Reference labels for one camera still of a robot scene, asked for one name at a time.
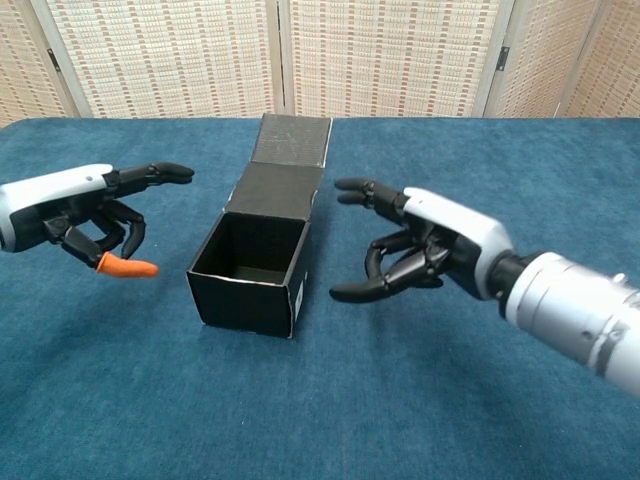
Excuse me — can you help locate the blue felt table cover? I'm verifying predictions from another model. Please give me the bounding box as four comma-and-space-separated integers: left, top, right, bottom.
0, 115, 640, 480

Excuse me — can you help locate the black cardboard box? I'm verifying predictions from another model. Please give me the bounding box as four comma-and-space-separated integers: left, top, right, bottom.
186, 113, 334, 340

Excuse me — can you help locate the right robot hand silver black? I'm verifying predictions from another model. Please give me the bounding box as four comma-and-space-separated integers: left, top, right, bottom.
328, 177, 521, 305

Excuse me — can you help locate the woven bamboo screen panel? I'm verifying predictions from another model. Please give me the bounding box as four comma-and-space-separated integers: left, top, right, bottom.
482, 0, 604, 120
0, 0, 84, 129
29, 0, 289, 120
562, 0, 640, 120
277, 0, 519, 120

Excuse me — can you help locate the left robot hand orange thumbtip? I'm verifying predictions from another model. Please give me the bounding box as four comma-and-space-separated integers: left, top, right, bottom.
0, 161, 196, 280

